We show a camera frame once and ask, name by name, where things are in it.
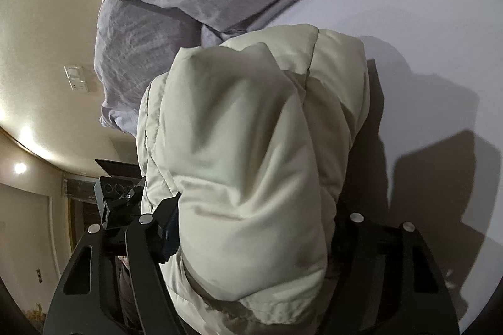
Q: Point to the lavender bed sheet mattress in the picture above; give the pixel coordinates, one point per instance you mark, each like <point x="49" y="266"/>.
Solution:
<point x="431" y="150"/>

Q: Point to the white wall socket plate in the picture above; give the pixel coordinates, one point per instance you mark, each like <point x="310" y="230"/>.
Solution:
<point x="76" y="79"/>

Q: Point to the white puffer jacket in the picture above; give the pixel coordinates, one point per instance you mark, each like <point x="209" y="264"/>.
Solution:
<point x="253" y="137"/>

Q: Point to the ceiling spot light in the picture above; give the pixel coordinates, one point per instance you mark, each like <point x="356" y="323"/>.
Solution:
<point x="20" y="168"/>

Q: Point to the left lavender pillow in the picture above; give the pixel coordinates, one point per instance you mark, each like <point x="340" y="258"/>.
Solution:
<point x="135" y="43"/>

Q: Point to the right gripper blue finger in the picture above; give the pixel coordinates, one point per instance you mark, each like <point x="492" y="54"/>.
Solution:
<point x="168" y="228"/>

